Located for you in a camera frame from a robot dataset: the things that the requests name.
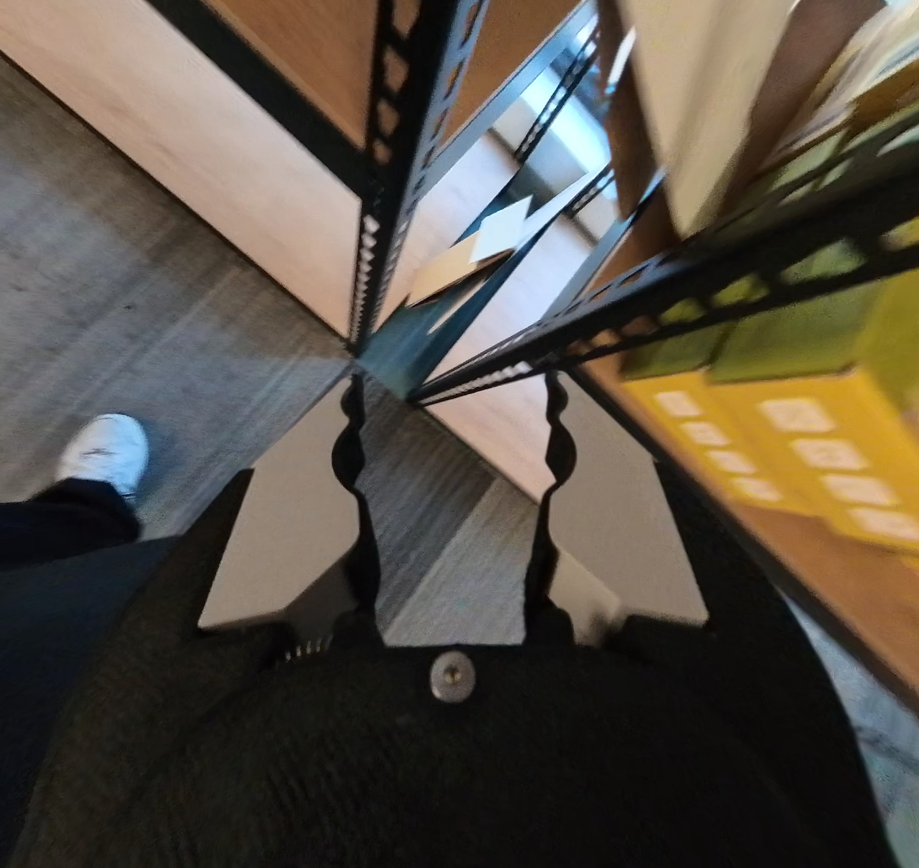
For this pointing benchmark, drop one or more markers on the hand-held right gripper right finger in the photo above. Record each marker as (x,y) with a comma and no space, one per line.
(617,537)

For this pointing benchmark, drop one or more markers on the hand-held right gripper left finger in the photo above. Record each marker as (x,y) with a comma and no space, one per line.
(287,537)

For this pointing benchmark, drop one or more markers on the tan cardboard sheet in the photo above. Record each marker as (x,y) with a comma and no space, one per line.
(449,275)

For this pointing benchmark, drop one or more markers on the yellow green toy box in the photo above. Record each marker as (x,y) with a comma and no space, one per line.
(689,408)
(825,394)

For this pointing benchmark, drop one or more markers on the person's white shoe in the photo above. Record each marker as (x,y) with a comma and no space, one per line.
(108,451)

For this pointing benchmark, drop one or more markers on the person's dark trousers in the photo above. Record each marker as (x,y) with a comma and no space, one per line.
(57,523)

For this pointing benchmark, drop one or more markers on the pale cardboard box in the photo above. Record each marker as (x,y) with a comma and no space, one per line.
(703,56)

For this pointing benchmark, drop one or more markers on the brown wooden shelf board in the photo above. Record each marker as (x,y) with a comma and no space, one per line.
(287,20)

